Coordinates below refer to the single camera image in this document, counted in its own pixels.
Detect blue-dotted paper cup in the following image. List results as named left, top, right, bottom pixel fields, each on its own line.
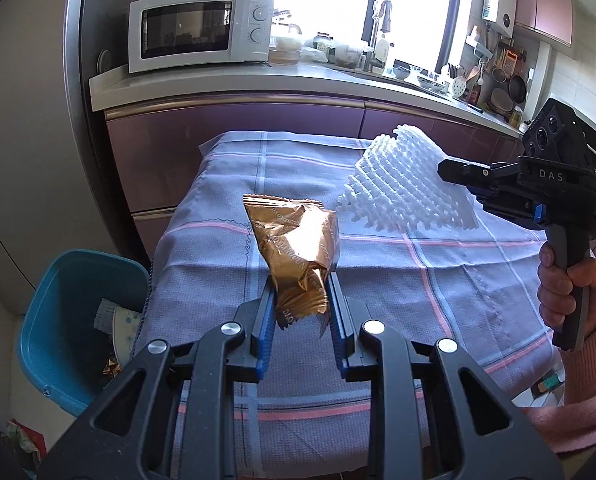
left=112, top=307, right=142, bottom=367

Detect glass kettle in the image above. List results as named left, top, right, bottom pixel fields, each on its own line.
left=269, top=9, right=302, bottom=65

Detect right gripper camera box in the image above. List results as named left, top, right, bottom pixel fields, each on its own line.
left=522, top=98, right=592, bottom=169

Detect white water heater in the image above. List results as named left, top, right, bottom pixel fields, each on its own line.
left=481, top=0, right=517, bottom=38

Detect purple kitchen cabinets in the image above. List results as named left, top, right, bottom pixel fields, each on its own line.
left=104, top=93, right=522, bottom=255

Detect pink upper cabinet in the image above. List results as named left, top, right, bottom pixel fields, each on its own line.
left=515, top=0, right=575, bottom=48

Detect white foam fruit net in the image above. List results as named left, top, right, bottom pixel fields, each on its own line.
left=93, top=298, right=118, bottom=335

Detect pink sleeve forearm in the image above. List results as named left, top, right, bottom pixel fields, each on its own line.
left=524, top=330, right=596, bottom=453

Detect kitchen faucet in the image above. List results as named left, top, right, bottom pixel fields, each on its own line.
left=364, top=0, right=392, bottom=74

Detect person's right hand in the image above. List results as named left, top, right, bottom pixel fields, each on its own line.
left=537, top=243, right=596, bottom=337

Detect gold foil snack wrapper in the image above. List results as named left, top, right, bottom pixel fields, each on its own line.
left=243, top=194, right=339, bottom=328

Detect white microwave oven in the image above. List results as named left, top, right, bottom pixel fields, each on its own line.
left=128, top=0, right=274, bottom=74

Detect white countertop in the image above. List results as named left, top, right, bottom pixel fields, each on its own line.
left=89, top=63, right=520, bottom=139

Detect blue trash bin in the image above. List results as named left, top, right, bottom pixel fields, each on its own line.
left=17, top=249, right=148, bottom=416

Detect silver refrigerator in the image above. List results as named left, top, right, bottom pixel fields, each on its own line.
left=64, top=0, right=149, bottom=266

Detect plaid grey tablecloth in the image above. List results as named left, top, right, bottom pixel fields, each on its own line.
left=136, top=133, right=557, bottom=479

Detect hanging frying pan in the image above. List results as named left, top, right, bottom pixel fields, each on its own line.
left=507, top=75, right=527, bottom=105

